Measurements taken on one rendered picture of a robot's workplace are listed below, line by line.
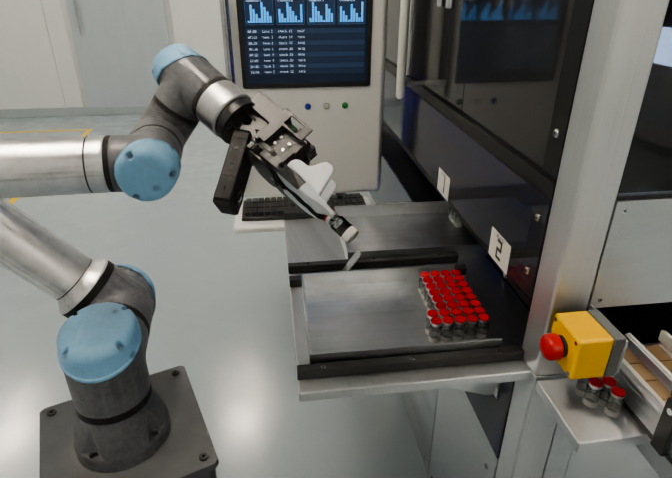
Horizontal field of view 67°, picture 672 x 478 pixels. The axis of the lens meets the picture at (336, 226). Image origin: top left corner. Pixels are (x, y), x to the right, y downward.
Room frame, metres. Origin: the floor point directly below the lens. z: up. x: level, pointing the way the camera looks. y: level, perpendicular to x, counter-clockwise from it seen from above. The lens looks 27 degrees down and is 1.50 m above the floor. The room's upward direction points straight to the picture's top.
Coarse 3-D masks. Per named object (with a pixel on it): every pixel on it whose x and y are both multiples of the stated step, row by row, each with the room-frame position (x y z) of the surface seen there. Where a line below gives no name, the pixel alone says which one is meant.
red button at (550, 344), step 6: (546, 336) 0.60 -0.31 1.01; (552, 336) 0.60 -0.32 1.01; (558, 336) 0.60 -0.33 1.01; (540, 342) 0.61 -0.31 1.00; (546, 342) 0.59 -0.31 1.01; (552, 342) 0.59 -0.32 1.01; (558, 342) 0.59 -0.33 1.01; (540, 348) 0.60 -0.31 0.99; (546, 348) 0.59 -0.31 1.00; (552, 348) 0.58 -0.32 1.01; (558, 348) 0.58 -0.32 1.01; (546, 354) 0.59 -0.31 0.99; (552, 354) 0.58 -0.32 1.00; (558, 354) 0.58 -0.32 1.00; (552, 360) 0.58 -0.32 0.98
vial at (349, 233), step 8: (328, 216) 0.60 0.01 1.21; (336, 216) 0.61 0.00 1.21; (328, 224) 0.61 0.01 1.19; (336, 224) 0.60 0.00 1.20; (344, 224) 0.59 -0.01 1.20; (336, 232) 0.59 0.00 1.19; (344, 232) 0.59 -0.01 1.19; (352, 232) 0.59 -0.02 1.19; (344, 240) 0.59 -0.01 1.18; (352, 240) 0.59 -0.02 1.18
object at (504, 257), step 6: (492, 228) 0.89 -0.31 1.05; (492, 234) 0.88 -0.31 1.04; (498, 234) 0.86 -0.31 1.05; (492, 240) 0.88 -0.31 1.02; (504, 240) 0.83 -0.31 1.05; (492, 246) 0.88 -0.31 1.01; (498, 246) 0.85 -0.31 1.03; (504, 246) 0.83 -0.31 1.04; (510, 246) 0.81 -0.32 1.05; (492, 252) 0.87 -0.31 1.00; (498, 252) 0.85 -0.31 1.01; (504, 252) 0.83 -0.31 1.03; (504, 258) 0.82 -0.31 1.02; (498, 264) 0.84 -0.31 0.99; (504, 264) 0.82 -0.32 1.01; (504, 270) 0.82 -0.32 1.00
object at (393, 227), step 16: (336, 208) 1.28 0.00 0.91; (352, 208) 1.29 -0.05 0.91; (368, 208) 1.29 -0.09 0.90; (384, 208) 1.30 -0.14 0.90; (400, 208) 1.30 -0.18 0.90; (416, 208) 1.31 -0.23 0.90; (432, 208) 1.31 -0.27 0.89; (448, 208) 1.32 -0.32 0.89; (352, 224) 1.24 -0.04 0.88; (368, 224) 1.24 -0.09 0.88; (384, 224) 1.24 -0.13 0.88; (400, 224) 1.24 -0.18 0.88; (416, 224) 1.24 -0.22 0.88; (432, 224) 1.24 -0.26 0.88; (448, 224) 1.24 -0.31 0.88; (368, 240) 1.14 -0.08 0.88; (384, 240) 1.14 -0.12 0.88; (400, 240) 1.14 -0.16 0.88; (416, 240) 1.14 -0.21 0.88; (432, 240) 1.14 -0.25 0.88; (448, 240) 1.14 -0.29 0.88; (464, 240) 1.14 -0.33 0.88; (368, 256) 1.03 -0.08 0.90; (384, 256) 1.04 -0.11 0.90; (464, 256) 1.06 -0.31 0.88; (480, 256) 1.07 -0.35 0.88
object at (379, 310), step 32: (320, 288) 0.93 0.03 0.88; (352, 288) 0.93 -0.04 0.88; (384, 288) 0.93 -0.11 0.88; (416, 288) 0.93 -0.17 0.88; (320, 320) 0.81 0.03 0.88; (352, 320) 0.81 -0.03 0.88; (384, 320) 0.81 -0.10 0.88; (416, 320) 0.81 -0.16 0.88; (320, 352) 0.68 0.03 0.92; (352, 352) 0.68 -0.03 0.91; (384, 352) 0.69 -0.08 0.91; (416, 352) 0.70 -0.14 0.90
